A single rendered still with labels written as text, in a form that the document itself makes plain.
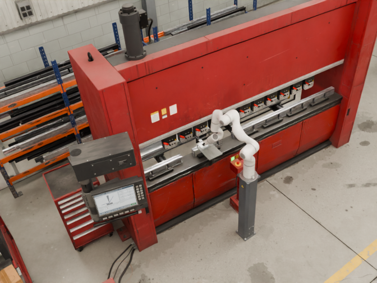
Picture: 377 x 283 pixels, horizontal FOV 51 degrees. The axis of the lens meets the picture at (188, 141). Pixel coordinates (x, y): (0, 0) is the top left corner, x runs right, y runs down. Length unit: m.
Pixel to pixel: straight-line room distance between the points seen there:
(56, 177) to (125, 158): 1.52
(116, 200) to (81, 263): 1.65
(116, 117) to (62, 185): 1.29
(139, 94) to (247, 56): 1.25
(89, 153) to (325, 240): 3.04
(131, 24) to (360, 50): 2.97
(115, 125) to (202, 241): 2.02
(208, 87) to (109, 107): 1.20
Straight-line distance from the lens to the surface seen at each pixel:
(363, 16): 5.21
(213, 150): 4.50
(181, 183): 4.59
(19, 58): 7.86
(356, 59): 5.42
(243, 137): 3.90
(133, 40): 3.57
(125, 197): 3.51
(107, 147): 3.25
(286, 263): 4.79
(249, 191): 4.26
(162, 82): 3.81
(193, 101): 4.12
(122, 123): 3.56
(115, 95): 3.39
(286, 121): 5.17
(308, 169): 5.81
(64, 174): 4.60
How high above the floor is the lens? 4.01
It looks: 41 degrees down
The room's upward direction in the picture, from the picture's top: 5 degrees counter-clockwise
